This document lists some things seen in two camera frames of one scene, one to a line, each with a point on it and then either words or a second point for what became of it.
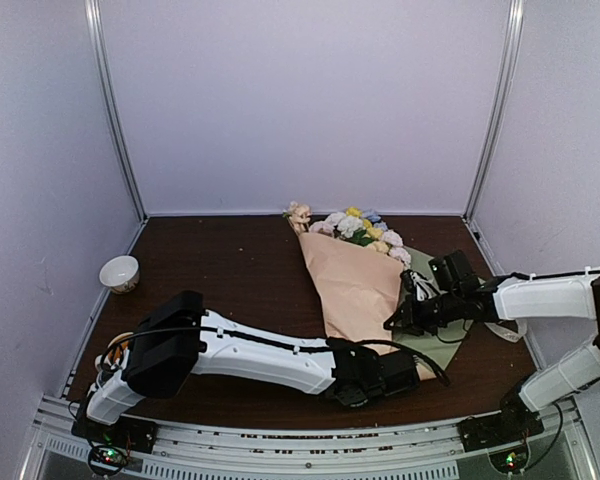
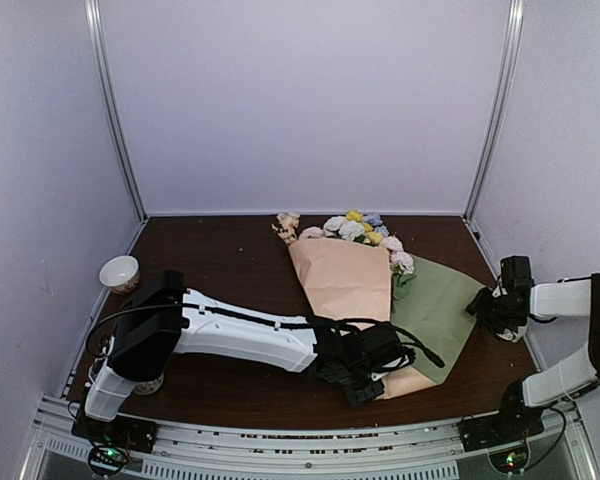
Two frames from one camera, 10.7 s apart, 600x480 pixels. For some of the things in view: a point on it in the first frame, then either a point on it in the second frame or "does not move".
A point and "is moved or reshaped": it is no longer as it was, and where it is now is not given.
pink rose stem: [322, 227] → [311, 232]
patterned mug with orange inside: [116, 356] → [149, 387]
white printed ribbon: [508, 335] does not move
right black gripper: [411, 323] → [478, 305]
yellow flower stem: [372, 232] does not move
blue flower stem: [371, 215] is moved or reshaped
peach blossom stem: [300, 214] → [286, 226]
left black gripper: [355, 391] → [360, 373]
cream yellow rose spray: [381, 246] → [375, 237]
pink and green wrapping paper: [359, 288] is moved or reshaped
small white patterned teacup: [120, 273] does not move
